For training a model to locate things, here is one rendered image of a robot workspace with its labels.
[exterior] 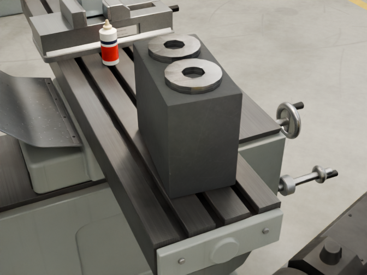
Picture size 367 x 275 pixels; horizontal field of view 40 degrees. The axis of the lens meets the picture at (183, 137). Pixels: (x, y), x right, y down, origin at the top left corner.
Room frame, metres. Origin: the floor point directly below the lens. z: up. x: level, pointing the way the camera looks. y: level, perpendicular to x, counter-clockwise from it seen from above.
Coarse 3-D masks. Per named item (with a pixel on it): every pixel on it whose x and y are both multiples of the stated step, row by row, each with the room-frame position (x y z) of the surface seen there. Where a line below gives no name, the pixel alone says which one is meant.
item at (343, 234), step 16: (352, 208) 0.96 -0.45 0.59; (336, 224) 0.91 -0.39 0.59; (352, 224) 0.91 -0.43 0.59; (320, 240) 0.84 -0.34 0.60; (336, 240) 0.85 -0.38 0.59; (352, 240) 0.85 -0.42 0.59; (304, 256) 0.79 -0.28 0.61; (320, 256) 0.78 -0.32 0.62; (336, 256) 0.76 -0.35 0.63; (352, 256) 0.78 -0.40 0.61; (320, 272) 0.74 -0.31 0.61; (336, 272) 0.74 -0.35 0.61; (352, 272) 0.75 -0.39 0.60
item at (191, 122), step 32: (160, 64) 0.73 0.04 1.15; (192, 64) 0.71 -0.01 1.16; (160, 96) 0.65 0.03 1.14; (192, 96) 0.64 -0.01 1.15; (224, 96) 0.64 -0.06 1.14; (160, 128) 0.65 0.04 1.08; (192, 128) 0.62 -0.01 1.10; (224, 128) 0.64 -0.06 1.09; (160, 160) 0.66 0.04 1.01; (192, 160) 0.62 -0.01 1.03; (224, 160) 0.64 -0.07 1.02; (192, 192) 0.62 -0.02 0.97
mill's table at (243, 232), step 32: (32, 0) 1.49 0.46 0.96; (64, 64) 1.08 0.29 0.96; (96, 64) 1.08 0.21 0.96; (128, 64) 1.08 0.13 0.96; (96, 96) 0.97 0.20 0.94; (128, 96) 0.97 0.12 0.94; (96, 128) 0.82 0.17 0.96; (128, 128) 0.82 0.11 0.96; (128, 160) 0.71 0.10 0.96; (128, 192) 0.63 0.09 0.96; (160, 192) 0.66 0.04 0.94; (224, 192) 0.63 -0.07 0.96; (256, 192) 0.63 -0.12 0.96; (128, 224) 0.63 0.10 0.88; (160, 224) 0.56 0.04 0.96; (192, 224) 0.56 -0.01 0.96; (224, 224) 0.56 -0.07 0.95; (256, 224) 0.57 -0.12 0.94; (160, 256) 0.50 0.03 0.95; (192, 256) 0.52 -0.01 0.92; (224, 256) 0.54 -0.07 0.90
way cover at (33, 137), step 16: (0, 80) 1.04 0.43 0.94; (16, 80) 1.09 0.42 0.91; (32, 80) 1.11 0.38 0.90; (48, 80) 1.13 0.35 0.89; (0, 96) 0.95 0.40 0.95; (16, 96) 1.01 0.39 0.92; (32, 96) 1.03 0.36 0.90; (48, 96) 1.05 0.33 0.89; (0, 112) 0.87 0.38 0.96; (16, 112) 0.92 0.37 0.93; (32, 112) 0.95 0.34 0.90; (48, 112) 0.97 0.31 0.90; (64, 112) 0.98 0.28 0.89; (0, 128) 0.80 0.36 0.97; (16, 128) 0.84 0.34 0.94; (32, 128) 0.89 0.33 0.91; (48, 128) 0.90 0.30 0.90; (64, 128) 0.91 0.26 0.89; (32, 144) 0.82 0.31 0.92; (48, 144) 0.84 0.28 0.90; (64, 144) 0.85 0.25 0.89; (80, 144) 0.86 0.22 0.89
